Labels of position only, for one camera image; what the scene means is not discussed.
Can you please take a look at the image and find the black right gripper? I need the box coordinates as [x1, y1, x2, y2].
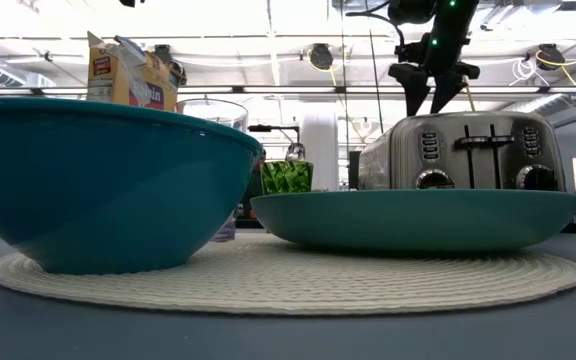
[389, 30, 480, 117]

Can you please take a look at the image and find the raisin bran cereal box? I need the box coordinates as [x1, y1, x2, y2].
[85, 30, 188, 113]

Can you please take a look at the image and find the stainless steel toaster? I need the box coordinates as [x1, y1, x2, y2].
[357, 110, 568, 193]

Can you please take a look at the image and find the black panel stand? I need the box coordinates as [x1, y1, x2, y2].
[347, 149, 362, 191]

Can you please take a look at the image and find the teal green plate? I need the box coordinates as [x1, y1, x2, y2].
[249, 188, 576, 253]

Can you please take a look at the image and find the green faceted drinking glass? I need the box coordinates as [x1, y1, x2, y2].
[259, 159, 315, 196]

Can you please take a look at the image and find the clear glass measuring cup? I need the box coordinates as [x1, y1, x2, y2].
[174, 97, 250, 244]

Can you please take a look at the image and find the white woven round placemat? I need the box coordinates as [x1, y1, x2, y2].
[0, 231, 576, 317]

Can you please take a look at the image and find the teal plastic bowl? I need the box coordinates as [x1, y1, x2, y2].
[0, 96, 264, 276]

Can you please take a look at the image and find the yellow hanging cable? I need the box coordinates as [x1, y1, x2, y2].
[461, 77, 477, 113]

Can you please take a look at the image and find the black ceiling cable reel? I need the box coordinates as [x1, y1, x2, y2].
[307, 42, 337, 71]
[535, 43, 568, 72]

